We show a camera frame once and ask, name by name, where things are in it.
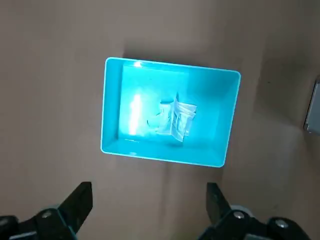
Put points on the blue plastic box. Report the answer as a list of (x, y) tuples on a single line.
[(207, 100)]

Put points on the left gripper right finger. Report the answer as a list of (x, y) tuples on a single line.
[(240, 225)]

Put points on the used blue face mask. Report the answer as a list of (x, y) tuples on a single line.
[(178, 117)]

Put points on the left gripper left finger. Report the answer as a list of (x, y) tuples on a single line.
[(50, 225)]

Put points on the silver aluminium case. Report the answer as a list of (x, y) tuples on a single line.
[(313, 110)]

